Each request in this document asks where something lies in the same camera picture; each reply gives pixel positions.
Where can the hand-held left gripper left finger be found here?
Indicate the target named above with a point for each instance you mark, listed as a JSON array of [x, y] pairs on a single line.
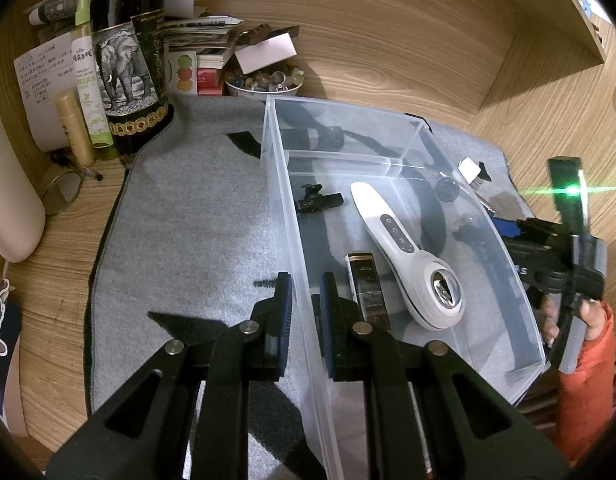
[[285, 305]]

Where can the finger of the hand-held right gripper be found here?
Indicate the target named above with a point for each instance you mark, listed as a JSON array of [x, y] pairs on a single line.
[[505, 227]]

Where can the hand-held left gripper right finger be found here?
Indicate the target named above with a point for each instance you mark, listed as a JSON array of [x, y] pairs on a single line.
[[328, 310]]

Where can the black rectangular lighter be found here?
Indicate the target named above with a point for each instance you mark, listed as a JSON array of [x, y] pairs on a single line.
[[369, 290]]

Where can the clear plastic storage box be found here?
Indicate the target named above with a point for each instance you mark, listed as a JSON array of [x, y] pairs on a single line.
[[308, 240]]

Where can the white handheld massager device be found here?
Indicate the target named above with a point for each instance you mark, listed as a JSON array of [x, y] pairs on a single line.
[[398, 240]]

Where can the black small clip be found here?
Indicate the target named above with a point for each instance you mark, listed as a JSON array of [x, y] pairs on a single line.
[[318, 201]]

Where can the person's right forearm orange sleeve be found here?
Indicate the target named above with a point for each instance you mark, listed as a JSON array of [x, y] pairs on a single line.
[[588, 400]]

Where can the person's right hand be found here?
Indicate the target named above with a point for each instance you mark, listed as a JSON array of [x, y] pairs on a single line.
[[595, 317]]

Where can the white plug adapter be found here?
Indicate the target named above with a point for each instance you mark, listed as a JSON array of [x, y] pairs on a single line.
[[470, 169]]

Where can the grey mat with black print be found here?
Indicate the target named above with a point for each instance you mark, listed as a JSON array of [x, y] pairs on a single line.
[[188, 240]]

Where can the bowl of small trinkets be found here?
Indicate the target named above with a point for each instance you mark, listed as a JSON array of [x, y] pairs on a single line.
[[263, 85]]

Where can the wooden shelf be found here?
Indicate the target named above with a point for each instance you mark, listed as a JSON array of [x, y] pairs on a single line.
[[578, 10]]

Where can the red small box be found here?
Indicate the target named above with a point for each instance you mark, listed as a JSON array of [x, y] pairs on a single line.
[[209, 81]]

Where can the eyeglasses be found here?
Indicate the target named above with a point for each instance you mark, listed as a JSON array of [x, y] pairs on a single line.
[[63, 190]]

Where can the white blank card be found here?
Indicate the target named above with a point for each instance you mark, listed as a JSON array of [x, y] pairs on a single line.
[[265, 52]]

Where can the fruit print white box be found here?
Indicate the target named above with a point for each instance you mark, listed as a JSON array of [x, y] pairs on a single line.
[[183, 72]]

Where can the yellow tube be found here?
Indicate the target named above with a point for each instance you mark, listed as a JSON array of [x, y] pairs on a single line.
[[75, 130]]

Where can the stack of books and papers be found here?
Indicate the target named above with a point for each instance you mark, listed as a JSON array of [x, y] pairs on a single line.
[[203, 35]]

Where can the green white tube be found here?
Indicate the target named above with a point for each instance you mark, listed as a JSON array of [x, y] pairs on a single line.
[[90, 95]]

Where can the dark wine bottle elephant label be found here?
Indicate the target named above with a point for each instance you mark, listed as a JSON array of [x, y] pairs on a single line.
[[128, 60]]

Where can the handwritten paper note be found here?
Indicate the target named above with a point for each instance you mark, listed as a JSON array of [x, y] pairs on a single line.
[[40, 80]]

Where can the rolled printed paper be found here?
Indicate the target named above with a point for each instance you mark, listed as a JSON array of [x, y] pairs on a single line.
[[53, 10]]

